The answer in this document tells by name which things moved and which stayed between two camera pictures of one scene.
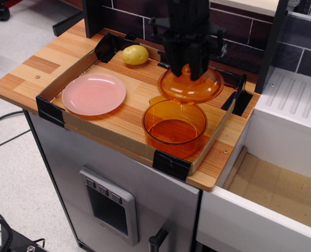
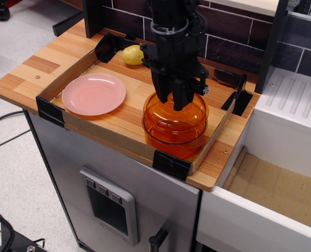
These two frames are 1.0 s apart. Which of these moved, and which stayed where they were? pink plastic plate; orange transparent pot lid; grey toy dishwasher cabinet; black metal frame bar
Moved: orange transparent pot lid
Stayed: grey toy dishwasher cabinet; black metal frame bar; pink plastic plate
